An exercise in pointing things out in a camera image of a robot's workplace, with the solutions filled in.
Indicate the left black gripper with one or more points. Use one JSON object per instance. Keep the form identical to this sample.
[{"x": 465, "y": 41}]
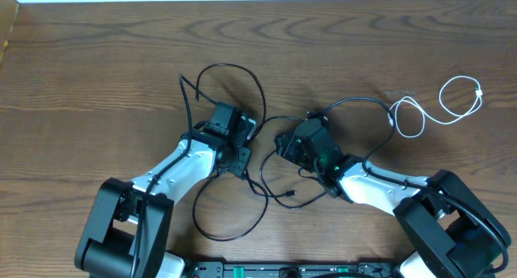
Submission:
[{"x": 240, "y": 168}]

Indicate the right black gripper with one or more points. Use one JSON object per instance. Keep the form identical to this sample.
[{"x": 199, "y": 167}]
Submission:
[{"x": 288, "y": 145}]

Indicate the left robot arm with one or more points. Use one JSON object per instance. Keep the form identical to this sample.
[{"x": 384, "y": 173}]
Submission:
[{"x": 125, "y": 234}]

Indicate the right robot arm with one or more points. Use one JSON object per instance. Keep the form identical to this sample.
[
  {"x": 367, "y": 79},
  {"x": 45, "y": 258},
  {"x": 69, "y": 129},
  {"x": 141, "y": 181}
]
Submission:
[{"x": 453, "y": 233}]

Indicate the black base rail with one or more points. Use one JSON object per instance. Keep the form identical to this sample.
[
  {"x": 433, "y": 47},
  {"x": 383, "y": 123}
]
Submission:
[{"x": 216, "y": 269}]

